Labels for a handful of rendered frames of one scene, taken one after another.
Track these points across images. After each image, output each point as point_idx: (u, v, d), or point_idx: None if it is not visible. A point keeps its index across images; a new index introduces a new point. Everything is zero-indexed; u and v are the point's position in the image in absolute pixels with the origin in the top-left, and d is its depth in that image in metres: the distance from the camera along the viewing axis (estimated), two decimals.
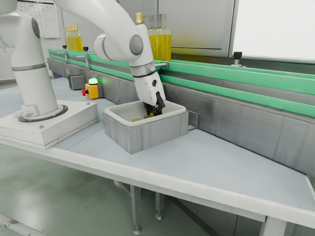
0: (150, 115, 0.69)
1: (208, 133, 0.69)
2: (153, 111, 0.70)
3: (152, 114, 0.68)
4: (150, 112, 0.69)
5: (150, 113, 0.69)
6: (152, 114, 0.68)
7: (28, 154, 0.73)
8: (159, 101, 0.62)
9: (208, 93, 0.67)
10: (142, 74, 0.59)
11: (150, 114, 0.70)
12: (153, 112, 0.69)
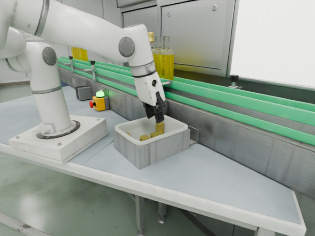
0: (152, 33, 0.96)
1: (208, 147, 0.76)
2: (148, 32, 0.96)
3: (153, 32, 0.96)
4: (150, 32, 0.95)
5: (150, 32, 0.95)
6: (153, 33, 0.96)
7: (44, 166, 0.80)
8: (159, 100, 0.61)
9: (207, 112, 0.74)
10: (142, 74, 0.59)
11: (149, 33, 0.96)
12: (151, 32, 0.96)
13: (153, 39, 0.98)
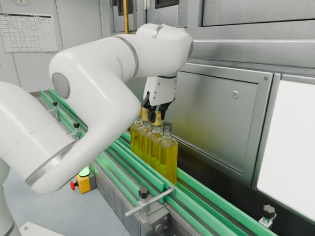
0: (148, 111, 0.72)
1: None
2: (143, 108, 0.73)
3: None
4: (146, 109, 0.72)
5: (146, 110, 0.72)
6: None
7: None
8: None
9: None
10: (176, 72, 0.61)
11: (145, 111, 0.72)
12: (147, 108, 0.73)
13: None
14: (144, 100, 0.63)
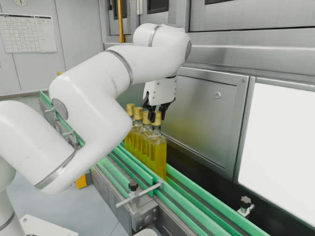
0: (139, 111, 0.77)
1: None
2: (135, 108, 0.78)
3: (141, 109, 0.78)
4: (137, 109, 0.77)
5: (138, 110, 0.77)
6: (141, 109, 0.78)
7: None
8: None
9: None
10: (176, 72, 0.61)
11: (136, 111, 0.77)
12: (138, 108, 0.78)
13: (142, 116, 0.79)
14: (144, 100, 0.63)
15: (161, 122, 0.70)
